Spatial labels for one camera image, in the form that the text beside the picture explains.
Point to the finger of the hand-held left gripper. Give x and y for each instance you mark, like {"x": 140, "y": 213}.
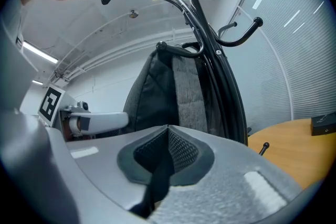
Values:
{"x": 107, "y": 120}

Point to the ceiling sprinkler head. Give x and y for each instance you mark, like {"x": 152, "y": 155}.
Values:
{"x": 134, "y": 14}

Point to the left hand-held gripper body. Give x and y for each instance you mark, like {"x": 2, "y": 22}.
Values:
{"x": 51, "y": 106}

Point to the white ceiling pipes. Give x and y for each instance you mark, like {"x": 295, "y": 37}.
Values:
{"x": 118, "y": 52}

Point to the grey backpack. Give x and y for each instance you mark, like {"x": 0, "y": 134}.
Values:
{"x": 157, "y": 91}

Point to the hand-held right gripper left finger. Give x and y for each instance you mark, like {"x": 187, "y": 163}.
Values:
{"x": 99, "y": 170}

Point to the person's white shirt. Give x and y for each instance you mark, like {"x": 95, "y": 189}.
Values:
{"x": 13, "y": 73}

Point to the small black box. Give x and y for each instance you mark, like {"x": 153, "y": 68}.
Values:
{"x": 324, "y": 124}

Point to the round wooden table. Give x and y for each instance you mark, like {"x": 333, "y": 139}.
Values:
{"x": 288, "y": 149}

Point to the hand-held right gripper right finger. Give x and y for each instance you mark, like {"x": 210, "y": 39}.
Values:
{"x": 231, "y": 186}

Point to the ceiling light strip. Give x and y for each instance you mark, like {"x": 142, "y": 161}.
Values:
{"x": 40, "y": 52}
{"x": 37, "y": 82}

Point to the black coat rack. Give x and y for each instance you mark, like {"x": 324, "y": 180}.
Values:
{"x": 223, "y": 78}

